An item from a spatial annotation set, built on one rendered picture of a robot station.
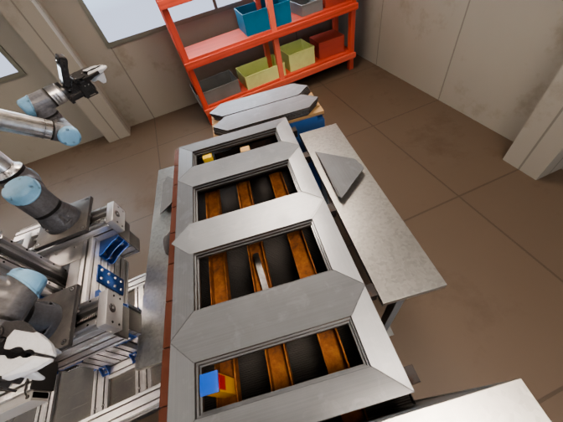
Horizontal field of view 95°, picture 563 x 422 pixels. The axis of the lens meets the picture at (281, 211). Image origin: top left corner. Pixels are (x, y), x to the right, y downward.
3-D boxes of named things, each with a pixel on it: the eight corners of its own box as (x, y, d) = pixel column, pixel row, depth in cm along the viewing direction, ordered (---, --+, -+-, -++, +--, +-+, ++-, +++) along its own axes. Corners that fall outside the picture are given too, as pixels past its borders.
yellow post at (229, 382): (235, 378, 98) (217, 372, 84) (237, 394, 95) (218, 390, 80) (223, 383, 98) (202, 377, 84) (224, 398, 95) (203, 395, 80)
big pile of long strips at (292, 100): (307, 86, 206) (306, 79, 202) (323, 110, 181) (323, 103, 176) (211, 114, 205) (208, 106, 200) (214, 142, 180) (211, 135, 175)
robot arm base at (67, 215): (43, 239, 112) (22, 226, 104) (50, 215, 121) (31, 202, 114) (78, 226, 114) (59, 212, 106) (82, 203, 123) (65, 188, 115)
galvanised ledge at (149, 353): (186, 165, 192) (184, 162, 190) (184, 357, 109) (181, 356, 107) (160, 172, 192) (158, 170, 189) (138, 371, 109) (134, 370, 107)
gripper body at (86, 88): (93, 86, 117) (67, 100, 113) (79, 67, 110) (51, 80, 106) (100, 92, 114) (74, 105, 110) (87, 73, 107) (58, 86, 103)
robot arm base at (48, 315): (9, 359, 81) (-25, 353, 73) (22, 314, 90) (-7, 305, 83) (58, 338, 83) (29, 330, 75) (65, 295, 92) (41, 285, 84)
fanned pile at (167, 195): (183, 172, 183) (181, 167, 180) (182, 213, 158) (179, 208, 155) (167, 176, 183) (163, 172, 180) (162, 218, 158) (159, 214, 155)
